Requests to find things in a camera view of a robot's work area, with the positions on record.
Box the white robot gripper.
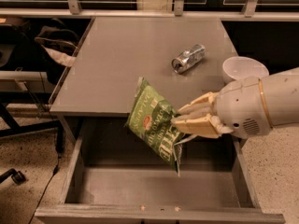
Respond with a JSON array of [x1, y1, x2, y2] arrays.
[[171, 77, 271, 139]]

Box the green jalapeno chip bag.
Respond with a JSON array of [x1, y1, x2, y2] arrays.
[[125, 77, 185, 175]]

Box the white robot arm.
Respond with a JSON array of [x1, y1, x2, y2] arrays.
[[171, 68, 299, 139]]

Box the grey cabinet counter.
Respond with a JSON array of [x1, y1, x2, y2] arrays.
[[51, 17, 235, 117]]

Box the grey open drawer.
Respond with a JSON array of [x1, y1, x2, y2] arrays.
[[36, 119, 285, 224]]

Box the dark bag with white cloth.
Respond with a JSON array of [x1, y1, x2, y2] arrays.
[[35, 18, 80, 85]]

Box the white ceramic bowl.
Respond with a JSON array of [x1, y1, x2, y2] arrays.
[[222, 56, 269, 84]]

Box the crushed silver soda can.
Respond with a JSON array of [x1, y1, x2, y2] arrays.
[[171, 44, 206, 74]]

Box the metal window railing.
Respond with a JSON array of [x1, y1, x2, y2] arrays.
[[0, 0, 299, 21]]

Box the black office chair base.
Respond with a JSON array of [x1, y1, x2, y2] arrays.
[[0, 102, 64, 185]]

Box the black floor cable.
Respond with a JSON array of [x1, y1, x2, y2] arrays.
[[27, 81, 62, 224]]

